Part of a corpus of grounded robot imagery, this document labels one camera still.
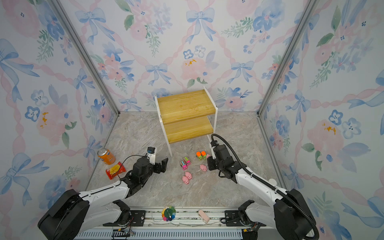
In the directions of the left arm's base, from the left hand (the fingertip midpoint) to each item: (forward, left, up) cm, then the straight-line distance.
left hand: (161, 156), depth 86 cm
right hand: (-1, -28, 0) cm, 28 cm away
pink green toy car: (0, -15, -7) cm, 16 cm away
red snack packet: (-7, +27, -6) cm, 29 cm away
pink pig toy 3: (-11, -14, -7) cm, 20 cm away
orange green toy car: (+4, -22, -7) cm, 24 cm away
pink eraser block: (-29, -24, -6) cm, 38 cm away
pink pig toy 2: (-9, -16, -7) cm, 19 cm away
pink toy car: (-3, -13, -6) cm, 15 cm away
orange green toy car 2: (+5, -25, -6) cm, 26 cm away
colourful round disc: (-28, -7, -8) cm, 30 cm away
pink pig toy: (-4, -25, -7) cm, 26 cm away
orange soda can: (-1, +31, 0) cm, 31 cm away
